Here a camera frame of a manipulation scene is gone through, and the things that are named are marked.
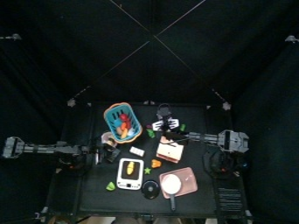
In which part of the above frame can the thin tan cord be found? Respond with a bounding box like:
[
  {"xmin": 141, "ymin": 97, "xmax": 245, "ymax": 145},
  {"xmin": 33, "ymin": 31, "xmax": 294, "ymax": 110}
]
[
  {"xmin": 71, "ymin": 0, "xmax": 207, "ymax": 101},
  {"xmin": 109, "ymin": 0, "xmax": 231, "ymax": 106}
]

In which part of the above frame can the wooden box with slot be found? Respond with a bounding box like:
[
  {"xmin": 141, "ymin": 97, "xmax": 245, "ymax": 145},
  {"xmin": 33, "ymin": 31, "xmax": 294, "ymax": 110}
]
[{"xmin": 155, "ymin": 136, "xmax": 185, "ymax": 165}]

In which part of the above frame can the white pan grey handle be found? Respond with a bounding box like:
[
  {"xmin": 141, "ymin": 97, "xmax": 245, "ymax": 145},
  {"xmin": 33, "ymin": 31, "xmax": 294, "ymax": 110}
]
[{"xmin": 161, "ymin": 173, "xmax": 183, "ymax": 212}]

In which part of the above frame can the green toy lime wedge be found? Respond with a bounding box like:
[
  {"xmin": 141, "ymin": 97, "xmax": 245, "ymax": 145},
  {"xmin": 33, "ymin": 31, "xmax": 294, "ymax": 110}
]
[{"xmin": 106, "ymin": 181, "xmax": 118, "ymax": 193}]

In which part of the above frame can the pink rectangular tray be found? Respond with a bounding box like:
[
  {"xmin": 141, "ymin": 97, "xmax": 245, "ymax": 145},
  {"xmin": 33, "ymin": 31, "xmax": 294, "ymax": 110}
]
[{"xmin": 158, "ymin": 166, "xmax": 199, "ymax": 200}]

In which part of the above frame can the white segmented block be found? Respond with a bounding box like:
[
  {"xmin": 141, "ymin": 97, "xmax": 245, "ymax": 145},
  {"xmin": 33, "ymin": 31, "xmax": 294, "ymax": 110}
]
[{"xmin": 129, "ymin": 146, "xmax": 146, "ymax": 158}]

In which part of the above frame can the black round pot lid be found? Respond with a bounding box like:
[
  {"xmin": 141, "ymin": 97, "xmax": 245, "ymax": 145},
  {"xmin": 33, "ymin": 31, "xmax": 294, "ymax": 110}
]
[{"xmin": 142, "ymin": 179, "xmax": 162, "ymax": 200}]

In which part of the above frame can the teal basket orange rim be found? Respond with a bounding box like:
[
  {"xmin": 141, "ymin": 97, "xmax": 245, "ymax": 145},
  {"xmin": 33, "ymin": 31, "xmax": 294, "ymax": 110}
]
[{"xmin": 103, "ymin": 101, "xmax": 145, "ymax": 144}]

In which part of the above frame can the yellow toy corn cob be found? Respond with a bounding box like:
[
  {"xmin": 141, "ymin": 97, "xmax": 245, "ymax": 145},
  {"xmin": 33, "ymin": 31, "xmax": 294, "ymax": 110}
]
[{"xmin": 126, "ymin": 161, "xmax": 137, "ymax": 176}]

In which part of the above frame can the small grey round bowl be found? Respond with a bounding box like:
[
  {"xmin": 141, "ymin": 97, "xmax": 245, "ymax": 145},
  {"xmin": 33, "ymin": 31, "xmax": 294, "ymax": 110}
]
[{"xmin": 101, "ymin": 130, "xmax": 119, "ymax": 148}]

